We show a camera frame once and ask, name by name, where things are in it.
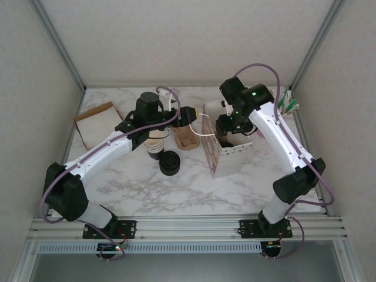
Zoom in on aluminium lower frame bar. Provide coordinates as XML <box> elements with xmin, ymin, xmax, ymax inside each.
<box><xmin>334</xmin><ymin>238</ymin><xmax>364</xmax><ymax>282</ymax></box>
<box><xmin>11</xmin><ymin>239</ymin><xmax>42</xmax><ymax>282</ymax></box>

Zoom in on white paper napkin stack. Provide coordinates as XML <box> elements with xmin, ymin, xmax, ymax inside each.
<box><xmin>76</xmin><ymin>106</ymin><xmax>124</xmax><ymax>147</ymax></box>

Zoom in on black cup lid stack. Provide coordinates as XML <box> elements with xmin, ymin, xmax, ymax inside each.
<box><xmin>158</xmin><ymin>150</ymin><xmax>180</xmax><ymax>177</ymax></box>

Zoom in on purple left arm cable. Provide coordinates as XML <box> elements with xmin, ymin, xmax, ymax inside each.
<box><xmin>41</xmin><ymin>85</ymin><xmax>182</xmax><ymax>262</ymax></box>

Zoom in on patterned paper gift bag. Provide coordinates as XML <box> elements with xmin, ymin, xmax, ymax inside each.
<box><xmin>189</xmin><ymin>100</ymin><xmax>253</xmax><ymax>180</ymax></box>

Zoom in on thin aluminium wall rail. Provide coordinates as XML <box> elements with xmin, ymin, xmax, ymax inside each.
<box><xmin>83</xmin><ymin>84</ymin><xmax>292</xmax><ymax>89</ymax></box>

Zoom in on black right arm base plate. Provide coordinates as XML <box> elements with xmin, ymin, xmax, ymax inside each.
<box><xmin>239</xmin><ymin>219</ymin><xmax>294</xmax><ymax>239</ymax></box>

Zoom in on small controller circuit board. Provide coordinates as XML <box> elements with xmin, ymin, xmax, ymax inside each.
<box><xmin>96</xmin><ymin>242</ymin><xmax>124</xmax><ymax>253</ymax></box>
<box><xmin>261</xmin><ymin>240</ymin><xmax>283</xmax><ymax>251</ymax></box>

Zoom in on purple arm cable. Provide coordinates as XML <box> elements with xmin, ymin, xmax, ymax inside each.
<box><xmin>41</xmin><ymin>85</ymin><xmax>182</xmax><ymax>262</ymax></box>
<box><xmin>233</xmin><ymin>63</ymin><xmax>335</xmax><ymax>261</ymax></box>

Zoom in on brown pulp cup carrier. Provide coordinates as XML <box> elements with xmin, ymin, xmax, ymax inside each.
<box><xmin>170</xmin><ymin>123</ymin><xmax>202</xmax><ymax>152</ymax></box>

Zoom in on white slotted cable duct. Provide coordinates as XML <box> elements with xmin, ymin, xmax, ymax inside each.
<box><xmin>38</xmin><ymin>242</ymin><xmax>263</xmax><ymax>254</ymax></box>

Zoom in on aluminium table side rail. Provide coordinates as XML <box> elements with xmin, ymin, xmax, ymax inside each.
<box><xmin>43</xmin><ymin>88</ymin><xmax>86</xmax><ymax>219</ymax></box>
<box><xmin>289</xmin><ymin>87</ymin><xmax>330</xmax><ymax>217</ymax></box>

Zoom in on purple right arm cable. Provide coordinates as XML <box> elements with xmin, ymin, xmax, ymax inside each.
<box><xmin>233</xmin><ymin>63</ymin><xmax>335</xmax><ymax>261</ymax></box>

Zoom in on aluminium frame post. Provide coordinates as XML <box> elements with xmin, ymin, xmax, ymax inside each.
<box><xmin>288</xmin><ymin>0</ymin><xmax>350</xmax><ymax>91</ymax></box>
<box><xmin>28</xmin><ymin>0</ymin><xmax>86</xmax><ymax>91</ymax></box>

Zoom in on brown cardboard napkin box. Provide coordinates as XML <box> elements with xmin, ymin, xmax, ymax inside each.
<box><xmin>72</xmin><ymin>101</ymin><xmax>126</xmax><ymax>151</ymax></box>

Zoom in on wide aluminium mounting rail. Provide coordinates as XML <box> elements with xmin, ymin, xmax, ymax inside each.
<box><xmin>31</xmin><ymin>216</ymin><xmax>345</xmax><ymax>243</ymax></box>

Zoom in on paper coffee cups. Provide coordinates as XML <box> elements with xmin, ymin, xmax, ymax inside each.
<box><xmin>145</xmin><ymin>130</ymin><xmax>165</xmax><ymax>161</ymax></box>

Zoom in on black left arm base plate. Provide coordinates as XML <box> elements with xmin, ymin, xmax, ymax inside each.
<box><xmin>82</xmin><ymin>219</ymin><xmax>137</xmax><ymax>239</ymax></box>

